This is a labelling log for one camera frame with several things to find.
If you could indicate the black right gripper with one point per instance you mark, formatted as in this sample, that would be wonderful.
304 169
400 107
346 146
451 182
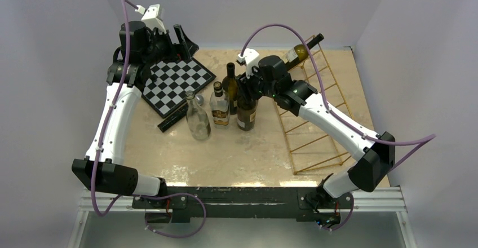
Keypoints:
245 87

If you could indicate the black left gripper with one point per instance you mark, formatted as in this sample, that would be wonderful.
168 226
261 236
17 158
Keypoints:
176 52

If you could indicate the green wine bottle dark label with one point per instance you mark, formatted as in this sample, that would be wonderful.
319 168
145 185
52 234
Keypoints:
246 112

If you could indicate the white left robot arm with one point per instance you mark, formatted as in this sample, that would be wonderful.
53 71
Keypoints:
102 168

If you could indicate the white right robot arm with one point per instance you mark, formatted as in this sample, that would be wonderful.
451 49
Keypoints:
374 154

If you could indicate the tall dark green bottle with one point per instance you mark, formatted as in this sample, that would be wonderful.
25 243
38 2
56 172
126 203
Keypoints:
230 86

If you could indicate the clear square liquor bottle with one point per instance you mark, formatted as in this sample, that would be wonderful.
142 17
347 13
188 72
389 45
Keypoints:
219 105

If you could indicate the clear empty glass bottle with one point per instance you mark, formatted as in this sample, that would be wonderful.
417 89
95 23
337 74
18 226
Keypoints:
197 118

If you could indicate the black white chessboard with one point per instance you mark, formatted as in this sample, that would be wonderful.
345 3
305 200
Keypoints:
165 90

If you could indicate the black silver microphone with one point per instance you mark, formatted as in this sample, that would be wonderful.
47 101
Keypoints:
173 118

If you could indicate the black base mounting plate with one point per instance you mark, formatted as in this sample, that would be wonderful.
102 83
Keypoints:
299 203

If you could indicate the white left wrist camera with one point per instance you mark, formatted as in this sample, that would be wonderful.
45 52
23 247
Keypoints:
152 17

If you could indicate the gold wire wine rack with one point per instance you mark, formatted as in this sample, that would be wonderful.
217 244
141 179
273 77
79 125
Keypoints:
312 150

